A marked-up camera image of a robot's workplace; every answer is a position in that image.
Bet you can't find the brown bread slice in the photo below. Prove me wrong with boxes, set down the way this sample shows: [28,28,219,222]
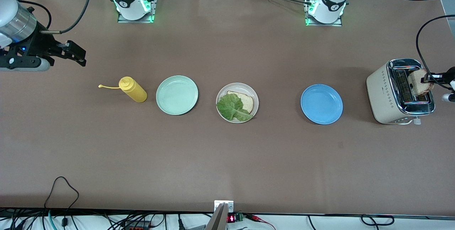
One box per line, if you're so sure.
[408,68,435,96]
[227,90,255,114]

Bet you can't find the yellow mustard squeeze bottle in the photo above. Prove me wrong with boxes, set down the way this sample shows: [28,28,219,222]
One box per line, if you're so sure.
[98,76,148,103]

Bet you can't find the green lettuce leaf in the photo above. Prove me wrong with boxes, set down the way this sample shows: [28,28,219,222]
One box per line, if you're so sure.
[216,93,254,122]

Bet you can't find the light green plate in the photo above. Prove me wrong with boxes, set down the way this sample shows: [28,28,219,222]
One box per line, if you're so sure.
[156,75,199,116]

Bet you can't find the blue plate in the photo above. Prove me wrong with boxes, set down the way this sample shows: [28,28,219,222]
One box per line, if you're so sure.
[300,84,344,125]

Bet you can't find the beige plate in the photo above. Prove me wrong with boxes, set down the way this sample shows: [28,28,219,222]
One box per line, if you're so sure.
[216,82,259,124]

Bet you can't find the beige chrome toaster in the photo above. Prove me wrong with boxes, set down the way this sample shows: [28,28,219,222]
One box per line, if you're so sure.
[366,58,436,125]

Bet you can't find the grey metal beam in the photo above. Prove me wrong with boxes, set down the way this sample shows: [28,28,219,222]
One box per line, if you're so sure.
[204,203,228,230]

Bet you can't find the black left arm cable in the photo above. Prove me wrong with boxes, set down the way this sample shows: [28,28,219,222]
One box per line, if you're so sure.
[375,0,455,90]

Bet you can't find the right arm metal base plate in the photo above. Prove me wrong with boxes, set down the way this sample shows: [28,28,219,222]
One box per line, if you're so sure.
[117,0,157,23]

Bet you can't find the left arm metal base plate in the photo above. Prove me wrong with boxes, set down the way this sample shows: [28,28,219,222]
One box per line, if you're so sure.
[304,0,344,27]

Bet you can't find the coiled black cable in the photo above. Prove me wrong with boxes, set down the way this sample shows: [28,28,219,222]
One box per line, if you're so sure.
[361,214,395,226]

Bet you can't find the thin black looped cable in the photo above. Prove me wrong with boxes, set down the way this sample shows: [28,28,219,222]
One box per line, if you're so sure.
[44,176,80,228]

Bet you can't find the teal cable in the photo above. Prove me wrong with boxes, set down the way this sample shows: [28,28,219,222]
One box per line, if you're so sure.
[47,210,58,230]

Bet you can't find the black cable tangle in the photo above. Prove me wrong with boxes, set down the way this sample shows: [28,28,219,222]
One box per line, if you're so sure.
[0,207,214,230]

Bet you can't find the small metal edge bracket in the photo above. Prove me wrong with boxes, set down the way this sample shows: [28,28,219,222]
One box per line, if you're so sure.
[214,200,234,213]

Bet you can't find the red clip lead cable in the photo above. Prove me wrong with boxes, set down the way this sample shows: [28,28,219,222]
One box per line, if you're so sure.
[245,213,277,230]

